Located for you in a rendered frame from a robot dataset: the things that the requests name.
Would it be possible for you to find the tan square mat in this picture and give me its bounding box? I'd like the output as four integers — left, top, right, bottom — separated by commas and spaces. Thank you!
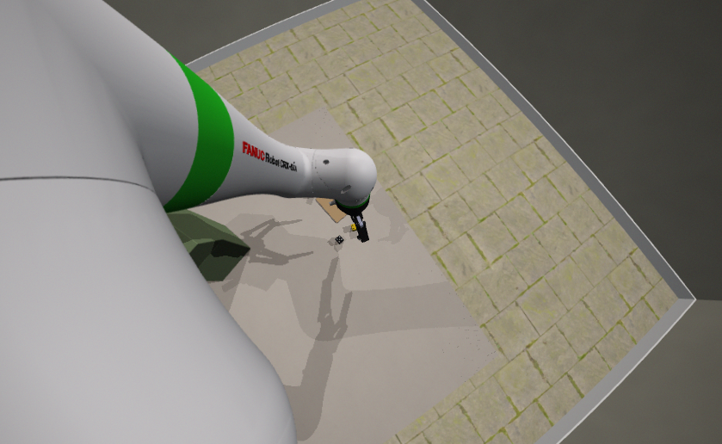
317, 198, 347, 222

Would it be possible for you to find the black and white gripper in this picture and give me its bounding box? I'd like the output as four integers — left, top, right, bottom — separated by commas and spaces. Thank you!
348, 211, 369, 243

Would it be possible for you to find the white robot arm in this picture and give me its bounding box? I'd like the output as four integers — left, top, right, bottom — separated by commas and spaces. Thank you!
0, 0, 377, 444

